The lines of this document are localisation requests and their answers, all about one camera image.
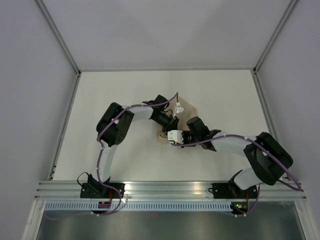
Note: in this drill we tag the aluminium side rail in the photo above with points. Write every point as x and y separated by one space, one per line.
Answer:
63 128
267 113

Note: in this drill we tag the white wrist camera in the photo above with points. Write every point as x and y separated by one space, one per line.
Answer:
175 137
178 109

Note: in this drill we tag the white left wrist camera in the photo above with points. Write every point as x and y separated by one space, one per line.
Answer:
178 109

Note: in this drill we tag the beige cloth napkin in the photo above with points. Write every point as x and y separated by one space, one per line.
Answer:
189 112

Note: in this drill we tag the aluminium frame post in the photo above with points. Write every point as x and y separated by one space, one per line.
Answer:
275 34
57 35

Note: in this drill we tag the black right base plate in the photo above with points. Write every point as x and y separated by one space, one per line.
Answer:
221 191

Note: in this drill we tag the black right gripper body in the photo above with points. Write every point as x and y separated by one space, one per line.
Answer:
188 138

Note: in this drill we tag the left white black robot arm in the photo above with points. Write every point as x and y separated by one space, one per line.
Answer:
112 130

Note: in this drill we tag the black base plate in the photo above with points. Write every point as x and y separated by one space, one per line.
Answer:
221 191
102 192

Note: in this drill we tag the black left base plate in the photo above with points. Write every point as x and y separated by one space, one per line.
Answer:
102 192

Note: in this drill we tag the right aluminium side rail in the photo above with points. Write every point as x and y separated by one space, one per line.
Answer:
267 113

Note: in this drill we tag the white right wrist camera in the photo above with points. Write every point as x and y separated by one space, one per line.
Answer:
175 137

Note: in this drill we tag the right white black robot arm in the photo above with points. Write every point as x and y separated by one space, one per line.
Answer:
268 160

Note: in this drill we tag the right aluminium frame post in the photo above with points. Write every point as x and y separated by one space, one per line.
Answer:
275 34

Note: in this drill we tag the white slotted cable duct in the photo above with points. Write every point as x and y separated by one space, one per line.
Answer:
153 206

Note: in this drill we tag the aluminium front mounting rail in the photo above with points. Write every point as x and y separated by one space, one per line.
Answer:
162 191

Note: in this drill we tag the left aluminium frame post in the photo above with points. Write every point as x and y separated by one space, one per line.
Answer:
57 35

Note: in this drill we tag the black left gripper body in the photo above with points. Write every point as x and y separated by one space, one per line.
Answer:
167 123

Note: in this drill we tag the left aluminium side rail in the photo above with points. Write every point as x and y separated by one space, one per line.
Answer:
63 128

